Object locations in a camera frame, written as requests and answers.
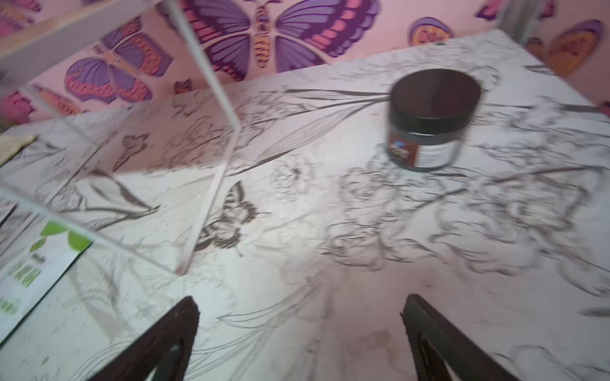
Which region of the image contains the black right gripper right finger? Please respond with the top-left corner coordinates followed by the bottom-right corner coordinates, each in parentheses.
top-left (401, 294), bottom-right (516, 380)

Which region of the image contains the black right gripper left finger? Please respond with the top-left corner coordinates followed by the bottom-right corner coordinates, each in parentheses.
top-left (91, 296), bottom-right (200, 380)

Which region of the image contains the green seed bag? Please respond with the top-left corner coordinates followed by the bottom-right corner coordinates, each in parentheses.
top-left (1, 222), bottom-right (92, 341)

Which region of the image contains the white and wood shelf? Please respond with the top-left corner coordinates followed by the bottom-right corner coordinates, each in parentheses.
top-left (0, 0), bottom-right (241, 276)

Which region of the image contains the black lidded jar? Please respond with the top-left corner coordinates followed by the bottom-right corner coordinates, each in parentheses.
top-left (386, 68), bottom-right (483, 171)

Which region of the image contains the beige rubber glove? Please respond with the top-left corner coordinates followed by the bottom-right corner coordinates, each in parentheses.
top-left (0, 135), bottom-right (37, 166)

